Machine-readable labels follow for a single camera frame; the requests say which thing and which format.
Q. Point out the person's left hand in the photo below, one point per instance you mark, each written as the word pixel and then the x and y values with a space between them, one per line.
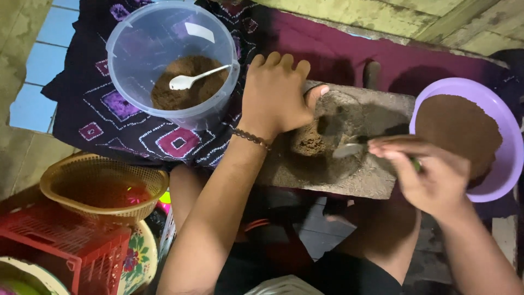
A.
pixel 274 102

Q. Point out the person's right hand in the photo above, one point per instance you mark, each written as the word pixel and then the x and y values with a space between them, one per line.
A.
pixel 434 180

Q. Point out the person's right fingers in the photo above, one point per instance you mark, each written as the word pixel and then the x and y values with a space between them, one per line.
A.
pixel 389 148

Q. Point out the grey stone mortar slab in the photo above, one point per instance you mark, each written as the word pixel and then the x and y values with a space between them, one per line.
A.
pixel 372 110

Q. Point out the brown powder heap in bowl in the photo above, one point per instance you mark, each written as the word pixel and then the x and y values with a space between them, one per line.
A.
pixel 458 127

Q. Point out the dark stone pestle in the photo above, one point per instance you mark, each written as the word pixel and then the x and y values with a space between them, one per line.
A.
pixel 371 76

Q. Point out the brown paste lump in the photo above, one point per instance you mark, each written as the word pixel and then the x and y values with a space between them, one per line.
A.
pixel 308 142

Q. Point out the maroon cloth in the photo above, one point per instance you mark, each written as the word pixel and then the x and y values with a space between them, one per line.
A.
pixel 348 53

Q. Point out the purple plastic bowl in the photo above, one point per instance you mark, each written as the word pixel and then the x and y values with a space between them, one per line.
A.
pixel 509 164

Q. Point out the person's black shorts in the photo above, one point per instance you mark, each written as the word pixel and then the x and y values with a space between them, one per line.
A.
pixel 348 274

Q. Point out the person's white shirt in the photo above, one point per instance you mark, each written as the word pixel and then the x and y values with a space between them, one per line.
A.
pixel 286 286

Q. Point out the person's left leg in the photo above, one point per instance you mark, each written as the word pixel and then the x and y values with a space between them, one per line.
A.
pixel 186 192

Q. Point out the brown powder in tub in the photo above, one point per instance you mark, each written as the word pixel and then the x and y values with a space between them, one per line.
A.
pixel 184 100

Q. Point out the white plastic spoon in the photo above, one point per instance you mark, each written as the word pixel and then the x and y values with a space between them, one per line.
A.
pixel 184 82

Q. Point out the clear plastic tub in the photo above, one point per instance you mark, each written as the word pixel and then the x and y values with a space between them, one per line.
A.
pixel 139 53

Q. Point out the floral enamel basin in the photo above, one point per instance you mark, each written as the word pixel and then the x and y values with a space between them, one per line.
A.
pixel 141 254

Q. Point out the dark patterned batik cloth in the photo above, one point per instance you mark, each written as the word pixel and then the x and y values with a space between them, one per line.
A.
pixel 102 123

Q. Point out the tan plastic basket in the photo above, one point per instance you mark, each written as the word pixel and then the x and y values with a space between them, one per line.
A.
pixel 102 188

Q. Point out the red plastic crate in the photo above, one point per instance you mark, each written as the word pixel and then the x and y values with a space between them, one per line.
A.
pixel 65 241

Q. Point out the cream bowl with green inside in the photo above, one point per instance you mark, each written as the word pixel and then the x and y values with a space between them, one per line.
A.
pixel 24 278

